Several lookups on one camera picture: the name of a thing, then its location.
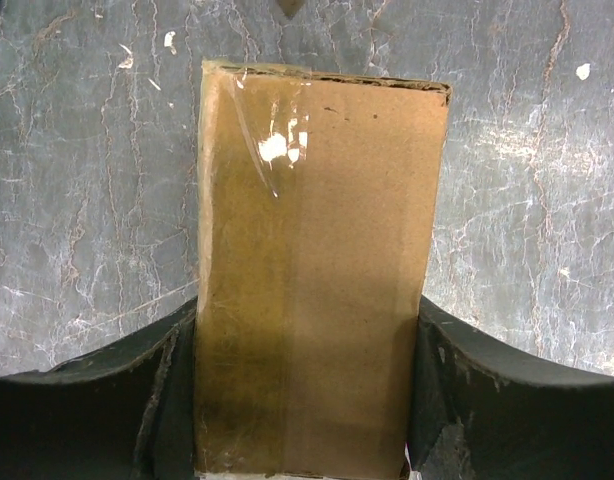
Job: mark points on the brown cardboard express box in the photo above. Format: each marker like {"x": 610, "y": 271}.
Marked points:
{"x": 317, "y": 197}

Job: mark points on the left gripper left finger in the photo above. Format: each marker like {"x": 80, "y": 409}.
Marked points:
{"x": 123, "y": 411}

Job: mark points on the yellow utility knife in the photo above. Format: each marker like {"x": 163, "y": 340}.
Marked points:
{"x": 290, "y": 7}

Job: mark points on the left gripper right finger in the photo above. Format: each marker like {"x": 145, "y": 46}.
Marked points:
{"x": 482, "y": 409}

